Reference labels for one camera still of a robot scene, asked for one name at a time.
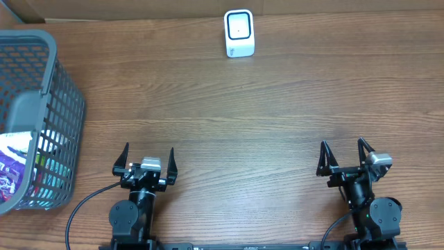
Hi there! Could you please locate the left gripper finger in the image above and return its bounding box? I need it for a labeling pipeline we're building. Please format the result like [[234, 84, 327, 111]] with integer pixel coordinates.
[[113, 142, 129, 167], [166, 148, 178, 185]]

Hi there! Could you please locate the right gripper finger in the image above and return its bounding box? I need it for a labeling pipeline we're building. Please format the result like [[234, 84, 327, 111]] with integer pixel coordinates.
[[316, 140, 339, 176], [357, 137, 374, 163]]

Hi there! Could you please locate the teal snack pouch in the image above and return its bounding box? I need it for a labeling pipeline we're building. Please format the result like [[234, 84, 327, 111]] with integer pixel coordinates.
[[31, 155, 72, 209]]

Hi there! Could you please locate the purple snack package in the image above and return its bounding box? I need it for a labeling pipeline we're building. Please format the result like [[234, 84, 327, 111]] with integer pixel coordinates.
[[1, 146, 26, 203]]

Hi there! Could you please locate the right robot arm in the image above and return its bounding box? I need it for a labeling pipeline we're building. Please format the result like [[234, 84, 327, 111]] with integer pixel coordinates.
[[315, 137, 407, 249]]

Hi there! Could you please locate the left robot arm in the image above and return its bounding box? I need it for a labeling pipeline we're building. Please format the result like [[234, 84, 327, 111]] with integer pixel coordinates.
[[108, 144, 178, 249]]

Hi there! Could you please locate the white barcode scanner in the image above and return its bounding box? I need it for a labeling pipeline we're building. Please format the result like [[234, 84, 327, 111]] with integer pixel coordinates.
[[223, 9, 255, 58]]

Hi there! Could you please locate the grey plastic mesh basket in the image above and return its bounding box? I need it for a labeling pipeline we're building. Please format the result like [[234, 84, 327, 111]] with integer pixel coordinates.
[[1, 30, 86, 214]]

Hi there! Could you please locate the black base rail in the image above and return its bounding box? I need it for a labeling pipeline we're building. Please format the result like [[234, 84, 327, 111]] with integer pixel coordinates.
[[99, 239, 407, 250]]

